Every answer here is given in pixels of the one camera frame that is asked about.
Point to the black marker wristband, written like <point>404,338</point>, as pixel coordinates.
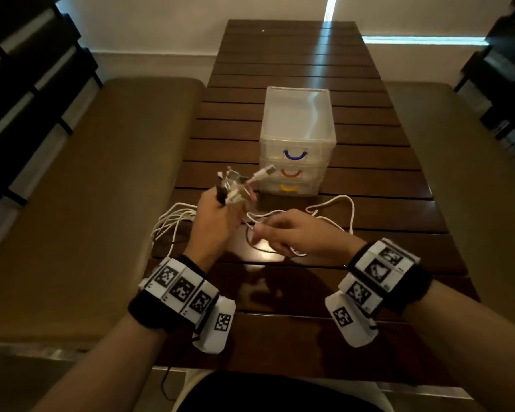
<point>171,296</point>
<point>390,270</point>

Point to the person's right hand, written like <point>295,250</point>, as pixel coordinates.
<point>313,238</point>

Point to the person's left hand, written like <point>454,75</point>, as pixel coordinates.
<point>214,229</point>

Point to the person's black garment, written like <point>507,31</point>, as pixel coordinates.
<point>279,394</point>

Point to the person's right forearm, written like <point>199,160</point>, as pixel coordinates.
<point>472,351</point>

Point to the clear plastic three-drawer organiser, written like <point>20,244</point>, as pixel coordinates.
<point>298,111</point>

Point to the brown bench cushion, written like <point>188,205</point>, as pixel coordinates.
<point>468,180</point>
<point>94,197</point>

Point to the wall light strip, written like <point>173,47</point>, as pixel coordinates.
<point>425,40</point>
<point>329,8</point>

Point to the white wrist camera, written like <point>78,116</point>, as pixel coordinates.
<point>349,321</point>
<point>216,326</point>

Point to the person's left forearm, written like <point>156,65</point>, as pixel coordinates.
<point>103,369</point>

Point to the brown slatted wooden table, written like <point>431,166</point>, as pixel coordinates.
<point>296,51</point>

